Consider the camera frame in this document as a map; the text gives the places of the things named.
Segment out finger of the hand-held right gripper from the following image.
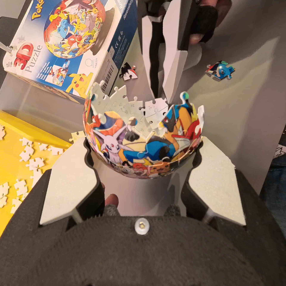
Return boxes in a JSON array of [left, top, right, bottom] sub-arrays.
[[162, 0, 197, 104], [137, 15, 166, 97]]

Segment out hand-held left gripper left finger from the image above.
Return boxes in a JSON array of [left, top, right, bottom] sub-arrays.
[[39, 136, 105, 226]]

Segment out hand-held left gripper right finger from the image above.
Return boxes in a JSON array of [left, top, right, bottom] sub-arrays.
[[181, 136, 247, 226]]

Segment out white joined puzzle pieces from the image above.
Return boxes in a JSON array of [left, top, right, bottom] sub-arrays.
[[140, 97, 169, 132], [206, 60, 236, 81]]

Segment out yellow cardboard box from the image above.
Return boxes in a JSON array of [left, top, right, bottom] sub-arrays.
[[0, 109, 72, 235]]

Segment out colourful puzzle ball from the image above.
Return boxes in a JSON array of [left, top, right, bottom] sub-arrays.
[[83, 81, 205, 179]]

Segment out black red white puzzle piece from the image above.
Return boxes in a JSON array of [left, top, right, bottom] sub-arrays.
[[119, 63, 137, 81]]

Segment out pile of white puzzle pieces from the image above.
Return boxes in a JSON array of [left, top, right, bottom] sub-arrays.
[[0, 124, 65, 213]]

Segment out single white puzzle piece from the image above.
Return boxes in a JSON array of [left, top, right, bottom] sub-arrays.
[[69, 131, 87, 143]]

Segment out blue white puzzle box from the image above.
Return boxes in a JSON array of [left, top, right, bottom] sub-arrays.
[[3, 0, 138, 104]]

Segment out person's left hand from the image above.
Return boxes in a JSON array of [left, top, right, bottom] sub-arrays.
[[105, 193, 119, 206]]

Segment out person's blue jeans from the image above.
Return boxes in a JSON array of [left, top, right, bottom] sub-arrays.
[[259, 125, 286, 220]]

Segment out clear plastic strip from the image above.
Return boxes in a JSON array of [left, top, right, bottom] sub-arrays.
[[0, 41, 18, 54]]

